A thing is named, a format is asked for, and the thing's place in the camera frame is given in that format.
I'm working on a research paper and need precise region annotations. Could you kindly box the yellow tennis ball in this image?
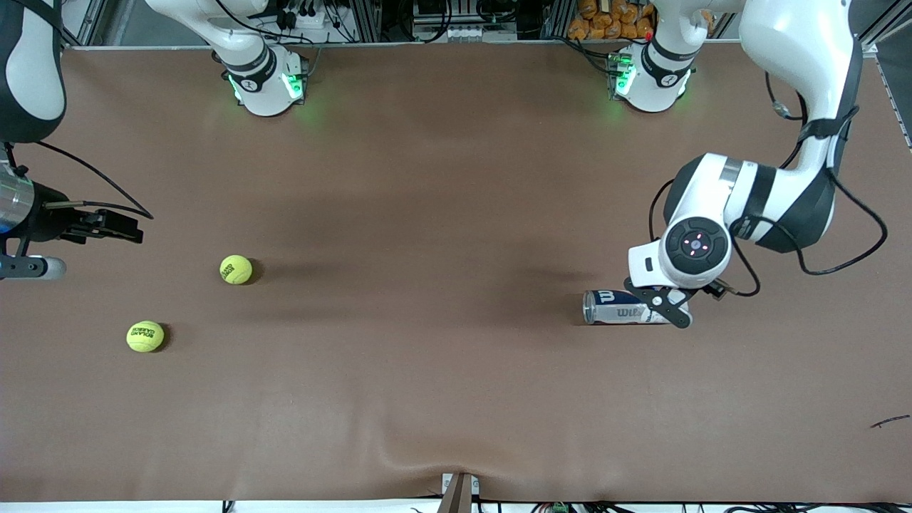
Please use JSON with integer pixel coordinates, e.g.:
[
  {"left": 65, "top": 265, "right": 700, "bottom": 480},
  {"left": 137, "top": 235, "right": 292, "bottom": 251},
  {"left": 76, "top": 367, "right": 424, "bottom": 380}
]
[
  {"left": 219, "top": 254, "right": 254, "bottom": 286},
  {"left": 126, "top": 321, "right": 165, "bottom": 353}
]

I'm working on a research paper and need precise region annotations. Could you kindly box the clear tennis ball can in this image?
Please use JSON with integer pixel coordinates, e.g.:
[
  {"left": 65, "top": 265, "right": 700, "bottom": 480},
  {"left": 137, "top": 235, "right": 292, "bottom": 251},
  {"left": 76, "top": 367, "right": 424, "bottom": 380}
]
[{"left": 583, "top": 288, "right": 689, "bottom": 326}]

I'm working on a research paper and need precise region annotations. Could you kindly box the white power strip with plugs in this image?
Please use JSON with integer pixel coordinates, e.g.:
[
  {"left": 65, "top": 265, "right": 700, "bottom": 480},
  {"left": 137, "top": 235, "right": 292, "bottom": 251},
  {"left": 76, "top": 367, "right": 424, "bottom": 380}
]
[{"left": 276, "top": 4, "right": 361, "bottom": 35}]

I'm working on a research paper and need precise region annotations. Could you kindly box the brown table mat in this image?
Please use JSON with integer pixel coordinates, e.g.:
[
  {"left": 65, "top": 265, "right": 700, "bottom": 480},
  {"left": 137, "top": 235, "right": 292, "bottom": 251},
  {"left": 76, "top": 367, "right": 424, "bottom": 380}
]
[{"left": 0, "top": 39, "right": 912, "bottom": 504}]

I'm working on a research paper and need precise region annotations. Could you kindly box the white terminal strip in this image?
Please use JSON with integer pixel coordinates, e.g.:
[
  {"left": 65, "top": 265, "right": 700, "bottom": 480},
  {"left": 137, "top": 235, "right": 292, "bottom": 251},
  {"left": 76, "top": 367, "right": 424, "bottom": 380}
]
[{"left": 440, "top": 24, "right": 519, "bottom": 41}]

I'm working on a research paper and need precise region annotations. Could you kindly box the bag of orange items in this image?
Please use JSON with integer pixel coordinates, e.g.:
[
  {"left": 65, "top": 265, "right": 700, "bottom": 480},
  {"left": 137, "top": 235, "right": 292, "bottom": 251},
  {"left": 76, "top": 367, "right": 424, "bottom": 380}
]
[{"left": 568, "top": 0, "right": 655, "bottom": 41}]

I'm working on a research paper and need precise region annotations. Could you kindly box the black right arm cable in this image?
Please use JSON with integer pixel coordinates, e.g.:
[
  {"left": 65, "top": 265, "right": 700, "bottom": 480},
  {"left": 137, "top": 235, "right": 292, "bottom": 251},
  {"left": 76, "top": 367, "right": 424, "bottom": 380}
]
[{"left": 4, "top": 141, "right": 155, "bottom": 220}]

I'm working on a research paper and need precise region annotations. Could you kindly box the slanted aluminium frame profile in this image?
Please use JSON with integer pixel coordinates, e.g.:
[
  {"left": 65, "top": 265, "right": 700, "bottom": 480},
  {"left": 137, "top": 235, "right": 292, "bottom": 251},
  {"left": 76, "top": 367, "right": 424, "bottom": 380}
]
[{"left": 61, "top": 0, "right": 109, "bottom": 47}]

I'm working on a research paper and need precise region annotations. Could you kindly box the aluminium frame post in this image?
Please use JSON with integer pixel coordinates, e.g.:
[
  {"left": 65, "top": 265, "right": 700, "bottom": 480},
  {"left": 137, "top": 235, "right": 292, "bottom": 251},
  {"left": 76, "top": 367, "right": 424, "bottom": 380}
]
[
  {"left": 545, "top": 0, "right": 575, "bottom": 41},
  {"left": 356, "top": 0, "right": 383, "bottom": 42}
]

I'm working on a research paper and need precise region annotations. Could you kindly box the metal table edge bracket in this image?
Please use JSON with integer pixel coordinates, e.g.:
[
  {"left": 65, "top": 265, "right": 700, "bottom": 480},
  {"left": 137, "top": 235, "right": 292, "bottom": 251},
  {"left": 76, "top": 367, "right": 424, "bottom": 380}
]
[{"left": 440, "top": 472, "right": 480, "bottom": 513}]

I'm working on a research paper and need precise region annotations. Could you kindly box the black arm base cable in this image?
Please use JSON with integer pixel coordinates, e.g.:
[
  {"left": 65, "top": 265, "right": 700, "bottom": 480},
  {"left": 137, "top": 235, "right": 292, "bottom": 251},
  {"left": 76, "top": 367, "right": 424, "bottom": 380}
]
[{"left": 559, "top": 36, "right": 615, "bottom": 74}]

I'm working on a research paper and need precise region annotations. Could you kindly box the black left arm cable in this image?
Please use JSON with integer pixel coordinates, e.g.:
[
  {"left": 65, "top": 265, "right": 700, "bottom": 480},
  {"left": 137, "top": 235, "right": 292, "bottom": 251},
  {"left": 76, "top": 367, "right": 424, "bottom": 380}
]
[{"left": 648, "top": 71, "right": 889, "bottom": 299}]

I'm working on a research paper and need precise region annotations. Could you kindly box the aluminium corner frame profile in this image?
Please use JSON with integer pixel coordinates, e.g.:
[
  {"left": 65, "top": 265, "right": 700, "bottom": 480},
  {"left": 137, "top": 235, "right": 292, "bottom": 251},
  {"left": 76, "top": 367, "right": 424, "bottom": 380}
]
[{"left": 851, "top": 0, "right": 912, "bottom": 56}]

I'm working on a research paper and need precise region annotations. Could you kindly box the perforated metal table rail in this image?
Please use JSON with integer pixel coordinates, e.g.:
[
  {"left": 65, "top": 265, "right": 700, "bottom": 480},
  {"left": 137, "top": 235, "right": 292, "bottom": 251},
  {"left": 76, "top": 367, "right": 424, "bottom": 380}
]
[{"left": 873, "top": 50, "right": 912, "bottom": 150}]

